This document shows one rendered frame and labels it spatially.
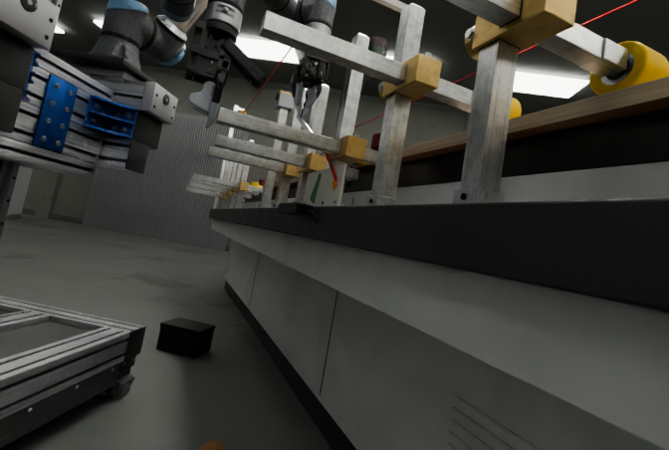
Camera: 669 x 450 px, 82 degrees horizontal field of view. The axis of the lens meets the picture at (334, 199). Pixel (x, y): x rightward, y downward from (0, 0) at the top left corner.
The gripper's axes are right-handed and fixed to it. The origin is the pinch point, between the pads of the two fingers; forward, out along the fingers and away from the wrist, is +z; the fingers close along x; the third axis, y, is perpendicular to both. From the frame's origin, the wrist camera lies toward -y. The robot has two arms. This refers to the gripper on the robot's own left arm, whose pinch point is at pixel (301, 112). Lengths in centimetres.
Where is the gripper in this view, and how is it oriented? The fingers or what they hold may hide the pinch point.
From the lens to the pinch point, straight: 113.5
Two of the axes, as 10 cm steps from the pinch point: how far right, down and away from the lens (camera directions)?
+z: -1.7, 9.8, -1.0
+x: 9.1, 2.0, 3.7
